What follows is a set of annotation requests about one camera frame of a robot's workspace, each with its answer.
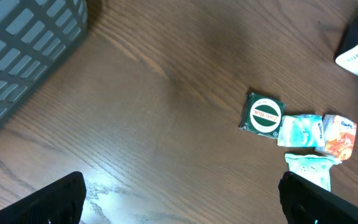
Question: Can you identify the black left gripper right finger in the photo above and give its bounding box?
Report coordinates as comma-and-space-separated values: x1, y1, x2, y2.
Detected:
278, 171, 358, 223

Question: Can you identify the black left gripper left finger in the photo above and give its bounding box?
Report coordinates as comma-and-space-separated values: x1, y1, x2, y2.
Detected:
0, 171, 86, 224

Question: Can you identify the teal long snack packet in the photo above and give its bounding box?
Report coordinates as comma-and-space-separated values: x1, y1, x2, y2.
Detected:
285, 153, 342, 192

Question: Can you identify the teal small tissue pack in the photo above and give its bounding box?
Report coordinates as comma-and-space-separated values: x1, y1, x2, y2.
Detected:
277, 114, 325, 147

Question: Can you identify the orange small tissue pack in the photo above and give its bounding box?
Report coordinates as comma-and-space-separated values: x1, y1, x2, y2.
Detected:
315, 114, 357, 161

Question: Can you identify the green round-logo box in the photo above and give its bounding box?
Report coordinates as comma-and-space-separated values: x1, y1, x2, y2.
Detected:
239, 93, 286, 139

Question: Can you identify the grey plastic mesh basket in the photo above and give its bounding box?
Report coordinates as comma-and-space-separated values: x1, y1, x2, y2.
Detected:
0, 0, 88, 129

